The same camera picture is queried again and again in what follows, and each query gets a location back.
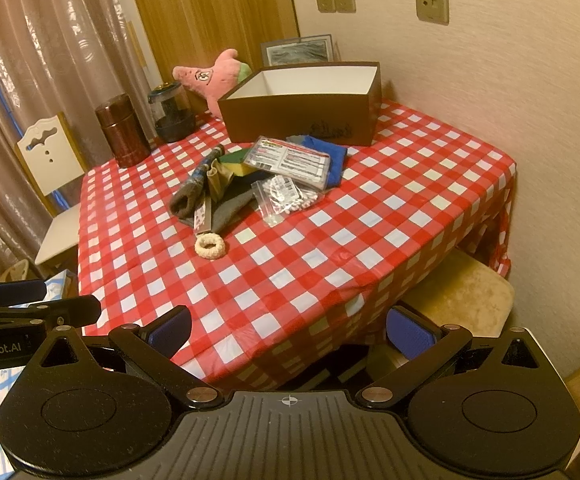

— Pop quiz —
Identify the cream fluffy hair tie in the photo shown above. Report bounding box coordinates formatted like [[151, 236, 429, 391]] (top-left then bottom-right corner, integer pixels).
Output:
[[193, 232, 227, 260]]

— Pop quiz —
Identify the pink bandage strip pack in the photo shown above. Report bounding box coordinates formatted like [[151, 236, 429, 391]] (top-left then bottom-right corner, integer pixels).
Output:
[[193, 193, 213, 235]]

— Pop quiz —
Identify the striped blue grey sock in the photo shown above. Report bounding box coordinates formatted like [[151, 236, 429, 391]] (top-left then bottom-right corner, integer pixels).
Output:
[[168, 145, 225, 219]]

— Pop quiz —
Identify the beige small sock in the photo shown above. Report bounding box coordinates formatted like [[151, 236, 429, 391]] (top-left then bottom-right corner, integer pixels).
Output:
[[206, 159, 235, 203]]

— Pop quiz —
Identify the green yellow sponge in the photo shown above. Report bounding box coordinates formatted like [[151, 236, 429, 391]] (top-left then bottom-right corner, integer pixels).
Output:
[[218, 148, 256, 177]]

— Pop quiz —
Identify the plastic packet with label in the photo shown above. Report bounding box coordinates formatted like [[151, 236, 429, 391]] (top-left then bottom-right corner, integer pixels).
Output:
[[244, 136, 331, 190]]

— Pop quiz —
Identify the beige cushioned stool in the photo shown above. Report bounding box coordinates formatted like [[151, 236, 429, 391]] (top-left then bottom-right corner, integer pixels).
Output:
[[401, 249, 514, 337]]

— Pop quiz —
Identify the red white checkered tablecloth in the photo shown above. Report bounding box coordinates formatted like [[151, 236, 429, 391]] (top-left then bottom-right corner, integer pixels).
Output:
[[78, 102, 516, 390]]

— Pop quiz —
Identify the white wooden chair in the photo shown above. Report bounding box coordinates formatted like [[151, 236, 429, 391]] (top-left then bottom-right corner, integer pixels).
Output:
[[17, 112, 86, 266]]

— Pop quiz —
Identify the grey felt cloth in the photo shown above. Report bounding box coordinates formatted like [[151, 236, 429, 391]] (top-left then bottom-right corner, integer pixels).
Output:
[[177, 171, 271, 235]]

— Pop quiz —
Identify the brown metal canister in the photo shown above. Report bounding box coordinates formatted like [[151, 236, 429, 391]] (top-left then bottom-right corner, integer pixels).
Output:
[[95, 93, 151, 168]]

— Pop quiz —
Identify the bag of cotton swabs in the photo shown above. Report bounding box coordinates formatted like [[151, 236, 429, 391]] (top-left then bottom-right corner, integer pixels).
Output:
[[252, 176, 322, 228]]

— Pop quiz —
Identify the glass jar with dark lid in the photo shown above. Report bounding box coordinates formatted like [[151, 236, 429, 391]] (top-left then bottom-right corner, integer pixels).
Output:
[[148, 81, 195, 143]]

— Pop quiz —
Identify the beige sheer curtain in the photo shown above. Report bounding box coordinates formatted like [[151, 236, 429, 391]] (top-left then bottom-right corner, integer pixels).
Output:
[[0, 0, 155, 273]]

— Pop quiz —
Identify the brown cardboard box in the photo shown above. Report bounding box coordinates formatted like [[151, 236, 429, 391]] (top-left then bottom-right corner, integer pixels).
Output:
[[218, 62, 382, 146]]

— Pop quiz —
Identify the pink starfish plush toy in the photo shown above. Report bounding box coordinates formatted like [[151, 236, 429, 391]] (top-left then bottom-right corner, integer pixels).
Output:
[[171, 49, 252, 119]]

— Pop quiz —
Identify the framed grey picture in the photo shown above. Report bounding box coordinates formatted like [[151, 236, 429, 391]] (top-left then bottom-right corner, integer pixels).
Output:
[[261, 34, 334, 67]]

